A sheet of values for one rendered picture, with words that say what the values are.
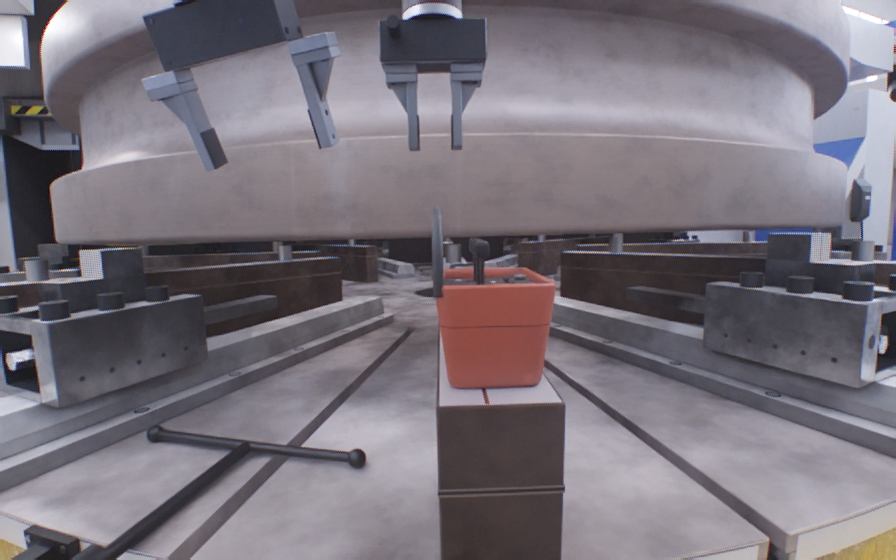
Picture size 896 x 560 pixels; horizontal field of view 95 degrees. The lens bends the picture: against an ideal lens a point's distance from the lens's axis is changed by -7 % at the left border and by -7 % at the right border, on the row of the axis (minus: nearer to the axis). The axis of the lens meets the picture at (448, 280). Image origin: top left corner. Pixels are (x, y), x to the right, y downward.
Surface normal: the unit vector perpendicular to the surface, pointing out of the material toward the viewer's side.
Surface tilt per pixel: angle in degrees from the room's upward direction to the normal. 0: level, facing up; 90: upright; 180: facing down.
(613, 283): 90
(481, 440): 90
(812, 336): 90
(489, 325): 97
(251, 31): 114
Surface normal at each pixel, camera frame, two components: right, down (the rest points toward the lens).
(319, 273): 0.72, 0.07
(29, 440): 0.93, 0.03
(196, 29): -0.07, 0.51
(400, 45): 0.01, 0.12
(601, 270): -0.70, 0.11
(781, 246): -0.92, 0.07
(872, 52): 0.33, 0.11
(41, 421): 0.87, -0.29
